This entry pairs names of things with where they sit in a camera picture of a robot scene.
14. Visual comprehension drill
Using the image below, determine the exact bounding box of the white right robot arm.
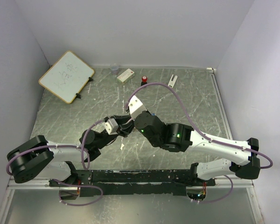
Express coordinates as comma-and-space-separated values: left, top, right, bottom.
134, 111, 260, 186

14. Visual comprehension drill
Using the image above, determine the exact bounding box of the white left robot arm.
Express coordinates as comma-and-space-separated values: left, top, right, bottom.
6, 115, 134, 186

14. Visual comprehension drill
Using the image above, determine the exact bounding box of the white cardboard box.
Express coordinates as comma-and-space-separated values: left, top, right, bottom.
117, 69, 135, 84

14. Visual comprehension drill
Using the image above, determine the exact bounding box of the red black stamp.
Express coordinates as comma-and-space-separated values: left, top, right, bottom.
141, 76, 147, 86

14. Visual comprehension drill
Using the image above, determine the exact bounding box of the white plastic clip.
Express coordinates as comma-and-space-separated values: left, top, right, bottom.
168, 74, 178, 88

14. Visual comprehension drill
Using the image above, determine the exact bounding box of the clear plastic cup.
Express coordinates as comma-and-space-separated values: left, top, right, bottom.
110, 63, 119, 75

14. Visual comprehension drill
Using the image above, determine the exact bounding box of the wood framed whiteboard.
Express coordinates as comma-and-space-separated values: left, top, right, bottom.
39, 50, 95, 104

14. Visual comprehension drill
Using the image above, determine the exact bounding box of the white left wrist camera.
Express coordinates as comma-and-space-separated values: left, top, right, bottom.
103, 118, 119, 135

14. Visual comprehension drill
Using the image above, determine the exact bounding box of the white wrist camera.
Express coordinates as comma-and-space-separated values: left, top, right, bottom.
103, 118, 119, 135
126, 95, 147, 120

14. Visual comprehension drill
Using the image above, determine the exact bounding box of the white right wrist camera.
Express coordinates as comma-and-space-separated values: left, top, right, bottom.
126, 95, 147, 120

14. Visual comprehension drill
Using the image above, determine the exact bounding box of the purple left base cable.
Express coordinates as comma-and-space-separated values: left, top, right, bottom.
51, 179, 104, 206

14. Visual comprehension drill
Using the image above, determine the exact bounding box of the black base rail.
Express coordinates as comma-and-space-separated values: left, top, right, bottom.
63, 169, 215, 197

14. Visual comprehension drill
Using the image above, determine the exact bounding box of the white corner bracket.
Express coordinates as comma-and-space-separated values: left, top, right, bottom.
206, 67, 217, 73

